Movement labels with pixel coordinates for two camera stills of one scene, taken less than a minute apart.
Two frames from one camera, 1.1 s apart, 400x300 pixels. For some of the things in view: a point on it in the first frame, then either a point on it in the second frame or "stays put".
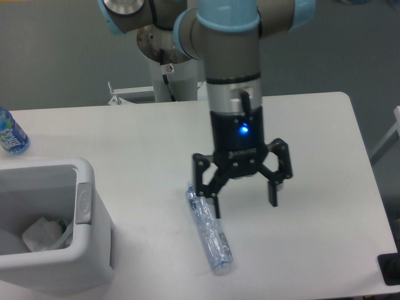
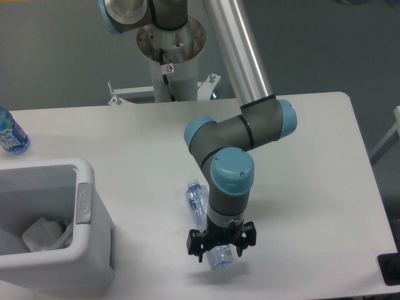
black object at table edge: (389, 265) stays put
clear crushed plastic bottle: (211, 229) stays put
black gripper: (239, 149) → (214, 236)
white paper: (66, 239) stays put
